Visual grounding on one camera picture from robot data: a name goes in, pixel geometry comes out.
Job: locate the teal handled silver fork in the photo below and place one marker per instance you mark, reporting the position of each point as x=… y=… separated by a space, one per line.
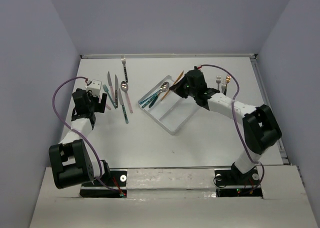
x=223 y=86

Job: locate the pink handled silver spoon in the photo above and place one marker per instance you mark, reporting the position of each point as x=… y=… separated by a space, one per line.
x=124 y=87

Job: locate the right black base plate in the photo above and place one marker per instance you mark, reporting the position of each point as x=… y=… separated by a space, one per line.
x=228 y=186

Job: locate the white divided cutlery tray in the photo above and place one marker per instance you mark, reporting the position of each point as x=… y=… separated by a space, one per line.
x=171 y=113

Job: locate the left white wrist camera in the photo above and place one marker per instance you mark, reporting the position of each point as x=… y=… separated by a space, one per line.
x=94 y=87

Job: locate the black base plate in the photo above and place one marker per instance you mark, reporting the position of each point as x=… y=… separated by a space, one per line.
x=228 y=186
x=113 y=186

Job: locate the gold fork black handle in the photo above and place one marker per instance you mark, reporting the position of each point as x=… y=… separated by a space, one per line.
x=228 y=79

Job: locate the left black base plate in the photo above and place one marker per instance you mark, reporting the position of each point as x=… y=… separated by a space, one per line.
x=113 y=186

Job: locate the teal plastic fork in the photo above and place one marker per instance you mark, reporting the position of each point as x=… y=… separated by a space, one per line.
x=106 y=90

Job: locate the teal handled silver spoon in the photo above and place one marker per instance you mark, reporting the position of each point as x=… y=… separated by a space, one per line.
x=163 y=88

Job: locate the pink handled knife right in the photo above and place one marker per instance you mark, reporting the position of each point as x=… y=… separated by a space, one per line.
x=116 y=90

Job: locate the pink handled knife left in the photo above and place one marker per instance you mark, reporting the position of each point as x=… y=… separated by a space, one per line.
x=111 y=86

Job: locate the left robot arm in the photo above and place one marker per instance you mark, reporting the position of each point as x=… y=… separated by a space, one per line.
x=70 y=161

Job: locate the all silver fork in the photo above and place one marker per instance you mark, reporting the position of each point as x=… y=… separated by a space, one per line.
x=218 y=82

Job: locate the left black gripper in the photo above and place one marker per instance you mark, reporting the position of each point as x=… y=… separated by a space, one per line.
x=99 y=107

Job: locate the teal handled knife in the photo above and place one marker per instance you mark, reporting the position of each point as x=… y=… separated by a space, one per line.
x=122 y=106

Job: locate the orange plastic knife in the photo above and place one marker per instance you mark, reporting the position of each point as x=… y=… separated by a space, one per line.
x=176 y=81

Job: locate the black handled silver fork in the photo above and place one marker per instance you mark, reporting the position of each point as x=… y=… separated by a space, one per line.
x=123 y=60

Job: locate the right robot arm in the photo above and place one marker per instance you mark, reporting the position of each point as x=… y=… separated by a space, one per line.
x=256 y=125

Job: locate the pink handled knife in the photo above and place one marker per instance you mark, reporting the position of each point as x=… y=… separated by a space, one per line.
x=116 y=90
x=111 y=86

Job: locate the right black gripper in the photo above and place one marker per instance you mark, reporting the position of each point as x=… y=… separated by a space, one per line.
x=178 y=87

